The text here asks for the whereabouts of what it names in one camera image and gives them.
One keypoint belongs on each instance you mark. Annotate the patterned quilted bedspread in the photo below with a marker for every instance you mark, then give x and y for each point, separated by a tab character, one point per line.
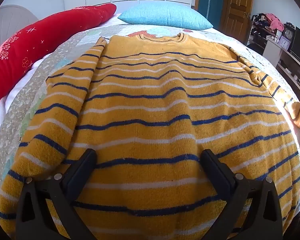
65	52

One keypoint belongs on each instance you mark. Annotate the brown wooden door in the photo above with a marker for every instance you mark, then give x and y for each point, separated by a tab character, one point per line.
236	7

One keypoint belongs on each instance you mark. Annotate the long red pillow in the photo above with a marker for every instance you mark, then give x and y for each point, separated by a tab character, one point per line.
40	35

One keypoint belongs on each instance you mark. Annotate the pink clothes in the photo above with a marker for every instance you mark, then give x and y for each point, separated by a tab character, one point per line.
276	23

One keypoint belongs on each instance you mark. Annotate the yellow striped sweater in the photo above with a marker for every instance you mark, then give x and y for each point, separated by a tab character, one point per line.
150	105

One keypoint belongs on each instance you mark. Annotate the white shelf unit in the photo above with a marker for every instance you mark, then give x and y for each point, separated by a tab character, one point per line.
272	51

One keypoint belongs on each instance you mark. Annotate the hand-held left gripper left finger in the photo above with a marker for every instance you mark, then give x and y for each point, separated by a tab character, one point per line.
83	169

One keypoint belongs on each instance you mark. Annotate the turquoise pillow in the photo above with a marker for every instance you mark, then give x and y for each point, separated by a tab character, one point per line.
165	16

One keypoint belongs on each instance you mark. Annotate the white bed sheet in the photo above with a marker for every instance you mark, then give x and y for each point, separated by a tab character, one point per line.
0	116

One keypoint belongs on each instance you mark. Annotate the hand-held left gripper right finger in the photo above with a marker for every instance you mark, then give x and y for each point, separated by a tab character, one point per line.
214	169

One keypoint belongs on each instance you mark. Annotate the purple square clock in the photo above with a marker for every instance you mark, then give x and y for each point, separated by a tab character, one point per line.
284	42

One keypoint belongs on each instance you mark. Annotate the dark ornate table clock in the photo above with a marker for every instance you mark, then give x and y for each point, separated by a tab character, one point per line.
288	33

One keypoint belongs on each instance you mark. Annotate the teal fabric wardrobe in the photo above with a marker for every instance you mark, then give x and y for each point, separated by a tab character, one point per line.
211	0

